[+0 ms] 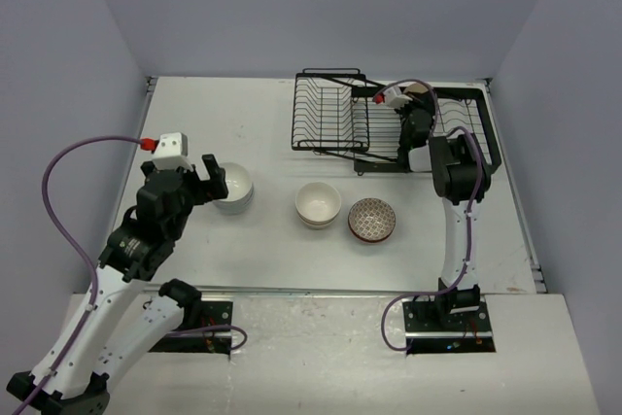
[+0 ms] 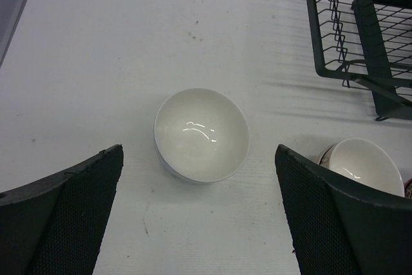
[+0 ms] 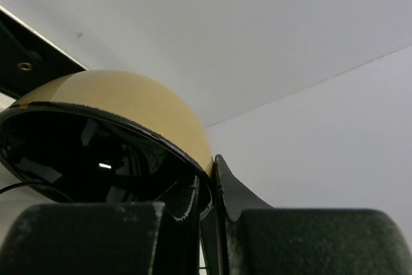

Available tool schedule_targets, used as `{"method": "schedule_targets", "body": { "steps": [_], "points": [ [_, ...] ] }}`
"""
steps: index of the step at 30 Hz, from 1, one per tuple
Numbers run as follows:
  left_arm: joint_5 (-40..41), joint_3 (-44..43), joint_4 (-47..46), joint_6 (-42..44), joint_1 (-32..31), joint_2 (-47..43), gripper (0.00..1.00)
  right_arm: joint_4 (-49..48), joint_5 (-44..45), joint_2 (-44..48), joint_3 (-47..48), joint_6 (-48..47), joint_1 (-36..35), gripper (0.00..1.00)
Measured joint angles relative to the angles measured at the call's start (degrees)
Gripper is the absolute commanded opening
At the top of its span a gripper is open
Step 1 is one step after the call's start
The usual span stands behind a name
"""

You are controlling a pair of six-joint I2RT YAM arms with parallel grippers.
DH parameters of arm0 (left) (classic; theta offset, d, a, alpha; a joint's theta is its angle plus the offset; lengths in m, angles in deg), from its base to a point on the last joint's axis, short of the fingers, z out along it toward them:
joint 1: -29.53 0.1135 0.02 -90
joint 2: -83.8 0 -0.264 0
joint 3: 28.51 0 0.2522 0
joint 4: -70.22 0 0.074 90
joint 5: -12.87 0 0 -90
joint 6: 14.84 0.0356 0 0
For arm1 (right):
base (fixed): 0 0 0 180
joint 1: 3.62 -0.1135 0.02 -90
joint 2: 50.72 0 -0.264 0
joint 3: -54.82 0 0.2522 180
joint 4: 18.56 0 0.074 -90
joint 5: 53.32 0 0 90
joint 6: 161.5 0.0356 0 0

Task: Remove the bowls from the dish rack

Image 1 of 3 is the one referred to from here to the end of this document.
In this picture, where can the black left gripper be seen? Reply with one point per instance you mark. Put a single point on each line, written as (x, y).
(217, 188)

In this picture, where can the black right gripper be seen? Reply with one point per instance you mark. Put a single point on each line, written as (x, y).
(428, 103)

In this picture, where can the white bowl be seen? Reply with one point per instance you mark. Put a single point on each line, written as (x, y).
(245, 196)
(238, 181)
(232, 208)

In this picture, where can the white bowl front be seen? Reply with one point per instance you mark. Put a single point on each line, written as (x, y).
(232, 208)

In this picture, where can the beige bowl black interior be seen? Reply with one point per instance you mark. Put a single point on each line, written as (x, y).
(419, 90)

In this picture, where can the cream bowl orange flower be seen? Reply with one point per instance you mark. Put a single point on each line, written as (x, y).
(317, 225)

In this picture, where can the brown patterned bowl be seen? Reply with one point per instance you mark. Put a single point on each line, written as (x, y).
(371, 212)

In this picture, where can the red patterned bowl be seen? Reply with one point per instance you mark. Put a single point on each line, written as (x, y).
(371, 235)

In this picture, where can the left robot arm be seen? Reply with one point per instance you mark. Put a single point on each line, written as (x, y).
(78, 373)

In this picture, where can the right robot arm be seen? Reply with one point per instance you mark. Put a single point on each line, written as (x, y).
(461, 177)

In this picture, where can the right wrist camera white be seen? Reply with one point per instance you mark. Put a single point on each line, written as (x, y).
(394, 98)

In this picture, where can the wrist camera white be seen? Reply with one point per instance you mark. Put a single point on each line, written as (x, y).
(171, 152)
(394, 98)

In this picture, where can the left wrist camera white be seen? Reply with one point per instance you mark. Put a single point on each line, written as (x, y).
(171, 152)

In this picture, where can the black wire dish rack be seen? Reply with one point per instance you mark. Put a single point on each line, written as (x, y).
(334, 115)

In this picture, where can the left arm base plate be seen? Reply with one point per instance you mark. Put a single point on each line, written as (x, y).
(210, 313)

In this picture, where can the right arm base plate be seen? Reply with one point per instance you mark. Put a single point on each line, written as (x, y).
(428, 332)

